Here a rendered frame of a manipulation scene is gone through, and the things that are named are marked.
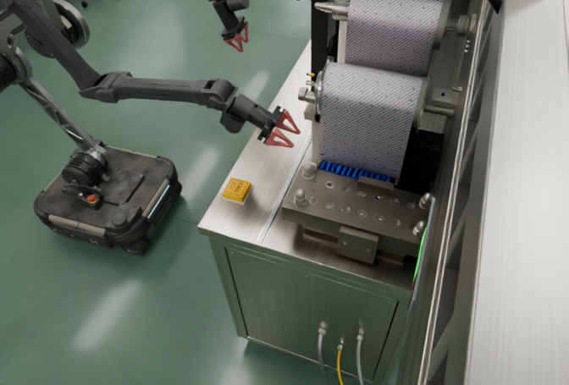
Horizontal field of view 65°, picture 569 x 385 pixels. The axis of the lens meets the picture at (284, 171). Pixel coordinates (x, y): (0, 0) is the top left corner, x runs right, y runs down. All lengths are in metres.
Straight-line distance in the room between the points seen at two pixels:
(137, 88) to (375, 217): 0.78
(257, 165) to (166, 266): 1.06
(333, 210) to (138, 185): 1.43
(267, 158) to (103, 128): 1.91
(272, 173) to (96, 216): 1.18
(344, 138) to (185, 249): 1.40
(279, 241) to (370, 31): 0.64
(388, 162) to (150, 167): 1.56
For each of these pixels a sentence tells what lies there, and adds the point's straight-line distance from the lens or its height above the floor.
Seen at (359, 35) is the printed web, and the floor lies 1.31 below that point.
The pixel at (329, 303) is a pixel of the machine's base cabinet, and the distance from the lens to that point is 1.45.
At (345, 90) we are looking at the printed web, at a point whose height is 1.29.
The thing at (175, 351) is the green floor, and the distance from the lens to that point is 2.19.
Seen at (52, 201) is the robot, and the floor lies 0.24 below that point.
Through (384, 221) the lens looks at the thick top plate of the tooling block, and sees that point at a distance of 1.19.
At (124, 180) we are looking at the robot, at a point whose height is 0.26.
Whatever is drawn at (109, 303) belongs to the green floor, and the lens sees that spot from 2.39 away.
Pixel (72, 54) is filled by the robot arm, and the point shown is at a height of 1.26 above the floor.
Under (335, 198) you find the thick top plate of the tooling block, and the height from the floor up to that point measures 1.03.
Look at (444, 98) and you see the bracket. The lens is 1.15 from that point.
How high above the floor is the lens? 1.98
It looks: 48 degrees down
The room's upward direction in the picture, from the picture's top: 3 degrees counter-clockwise
